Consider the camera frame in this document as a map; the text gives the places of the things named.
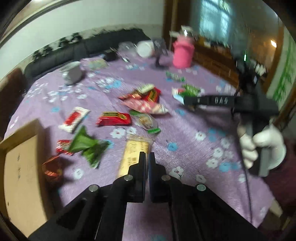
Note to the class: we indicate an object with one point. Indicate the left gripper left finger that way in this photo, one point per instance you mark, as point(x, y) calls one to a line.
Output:
point(137, 184)

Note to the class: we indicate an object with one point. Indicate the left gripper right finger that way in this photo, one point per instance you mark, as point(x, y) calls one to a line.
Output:
point(158, 188)

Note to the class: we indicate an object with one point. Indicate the yellow biscuit packet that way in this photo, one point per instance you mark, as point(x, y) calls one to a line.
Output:
point(134, 145)

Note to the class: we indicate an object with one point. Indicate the green snack bag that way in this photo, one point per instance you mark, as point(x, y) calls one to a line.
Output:
point(90, 148)

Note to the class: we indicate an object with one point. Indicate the green candy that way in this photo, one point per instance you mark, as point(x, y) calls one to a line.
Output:
point(174, 77)

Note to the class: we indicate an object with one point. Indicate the white gloved right hand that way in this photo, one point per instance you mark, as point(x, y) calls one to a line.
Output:
point(269, 137)

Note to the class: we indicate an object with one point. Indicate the purple floral tablecloth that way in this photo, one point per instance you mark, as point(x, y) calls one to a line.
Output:
point(211, 195)

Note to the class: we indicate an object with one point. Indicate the pink white snack bag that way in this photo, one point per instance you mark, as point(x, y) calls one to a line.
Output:
point(143, 106)

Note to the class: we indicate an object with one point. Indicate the red white snack packet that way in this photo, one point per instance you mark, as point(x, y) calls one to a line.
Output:
point(73, 120)

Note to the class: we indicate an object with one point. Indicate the pink knitted bottle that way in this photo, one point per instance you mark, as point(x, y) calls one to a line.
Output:
point(184, 48)

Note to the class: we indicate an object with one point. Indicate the cardboard tray box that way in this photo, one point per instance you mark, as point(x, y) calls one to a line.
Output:
point(25, 198)

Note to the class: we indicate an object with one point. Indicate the black phone stand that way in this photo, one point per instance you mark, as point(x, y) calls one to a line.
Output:
point(160, 49)

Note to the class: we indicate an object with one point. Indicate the white round container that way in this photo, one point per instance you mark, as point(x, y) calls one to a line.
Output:
point(145, 49)

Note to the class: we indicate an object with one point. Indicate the white mug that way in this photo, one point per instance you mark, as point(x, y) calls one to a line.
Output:
point(71, 72)

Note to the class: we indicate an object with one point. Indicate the small booklet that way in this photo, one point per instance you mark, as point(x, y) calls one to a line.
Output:
point(94, 64)

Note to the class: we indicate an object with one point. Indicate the black small cup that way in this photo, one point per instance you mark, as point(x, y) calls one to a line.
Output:
point(110, 56)

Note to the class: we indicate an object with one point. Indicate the clear plastic bottle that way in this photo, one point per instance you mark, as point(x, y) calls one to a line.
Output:
point(127, 47)

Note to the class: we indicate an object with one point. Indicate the black leather sofa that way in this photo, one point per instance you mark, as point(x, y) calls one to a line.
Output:
point(49, 59)

